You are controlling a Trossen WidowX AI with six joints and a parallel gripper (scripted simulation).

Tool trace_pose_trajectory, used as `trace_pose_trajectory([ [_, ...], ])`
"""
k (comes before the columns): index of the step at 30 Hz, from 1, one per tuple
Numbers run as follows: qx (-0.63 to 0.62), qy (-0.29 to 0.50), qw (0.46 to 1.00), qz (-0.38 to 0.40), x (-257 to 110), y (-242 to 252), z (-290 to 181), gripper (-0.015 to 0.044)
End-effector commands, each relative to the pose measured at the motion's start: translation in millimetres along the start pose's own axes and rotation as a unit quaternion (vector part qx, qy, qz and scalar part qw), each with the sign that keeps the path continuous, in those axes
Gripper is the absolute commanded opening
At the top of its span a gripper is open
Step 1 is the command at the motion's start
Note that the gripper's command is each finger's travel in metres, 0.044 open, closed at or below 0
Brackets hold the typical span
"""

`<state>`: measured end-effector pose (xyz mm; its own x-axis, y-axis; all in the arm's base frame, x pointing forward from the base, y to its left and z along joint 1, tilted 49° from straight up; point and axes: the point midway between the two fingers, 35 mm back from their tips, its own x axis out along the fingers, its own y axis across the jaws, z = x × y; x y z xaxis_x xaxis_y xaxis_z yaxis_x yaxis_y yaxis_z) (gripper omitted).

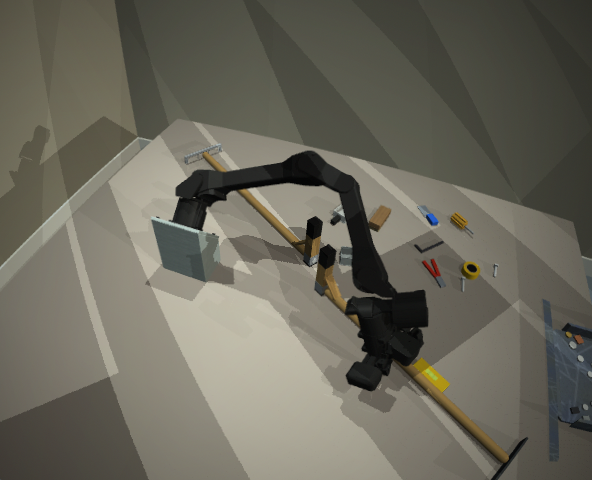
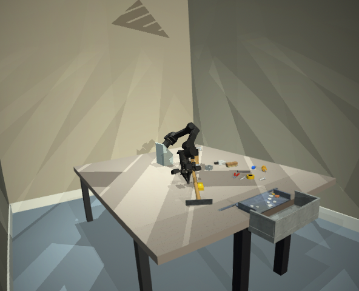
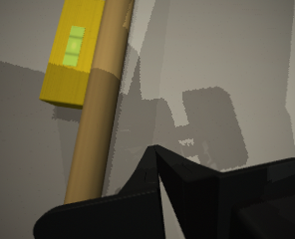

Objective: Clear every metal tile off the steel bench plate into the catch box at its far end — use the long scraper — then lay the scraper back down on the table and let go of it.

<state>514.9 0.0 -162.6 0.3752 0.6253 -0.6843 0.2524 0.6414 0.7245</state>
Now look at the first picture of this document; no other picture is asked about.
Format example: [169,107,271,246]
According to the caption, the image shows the red-handled pliers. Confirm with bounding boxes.
[422,259,446,288]

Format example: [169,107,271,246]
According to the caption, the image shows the yellow ribbed screwdriver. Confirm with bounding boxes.
[451,213,474,234]

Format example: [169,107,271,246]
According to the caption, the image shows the long wooden-handled rake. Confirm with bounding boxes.
[184,143,323,267]

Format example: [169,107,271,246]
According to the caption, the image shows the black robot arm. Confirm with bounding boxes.
[168,151,429,366]

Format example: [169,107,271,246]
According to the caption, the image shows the long wooden scraper with black blade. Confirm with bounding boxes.
[314,244,529,480]

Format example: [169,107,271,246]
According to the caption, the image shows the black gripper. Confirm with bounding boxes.
[346,313,396,392]

